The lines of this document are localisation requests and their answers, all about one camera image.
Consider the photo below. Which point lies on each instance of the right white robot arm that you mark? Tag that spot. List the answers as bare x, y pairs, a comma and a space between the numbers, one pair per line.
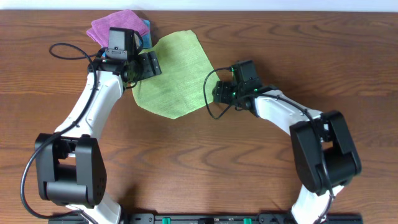
325, 156

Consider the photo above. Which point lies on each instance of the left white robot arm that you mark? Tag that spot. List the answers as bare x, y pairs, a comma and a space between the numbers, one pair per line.
69, 164

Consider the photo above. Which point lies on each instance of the light green microfiber cloth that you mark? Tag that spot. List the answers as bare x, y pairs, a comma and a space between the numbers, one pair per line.
183, 86

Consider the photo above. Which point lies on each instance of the folded purple cloth on top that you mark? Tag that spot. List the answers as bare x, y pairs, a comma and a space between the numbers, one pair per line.
99, 30

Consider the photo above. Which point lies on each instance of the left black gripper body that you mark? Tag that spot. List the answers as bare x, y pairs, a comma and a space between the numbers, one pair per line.
143, 68

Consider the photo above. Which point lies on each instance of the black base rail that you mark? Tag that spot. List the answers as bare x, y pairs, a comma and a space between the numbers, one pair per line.
262, 218

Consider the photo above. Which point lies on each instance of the folded blue cloth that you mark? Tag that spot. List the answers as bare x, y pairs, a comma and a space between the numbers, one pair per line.
147, 37

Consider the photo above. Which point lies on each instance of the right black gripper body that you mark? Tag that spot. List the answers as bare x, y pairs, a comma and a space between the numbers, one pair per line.
229, 94

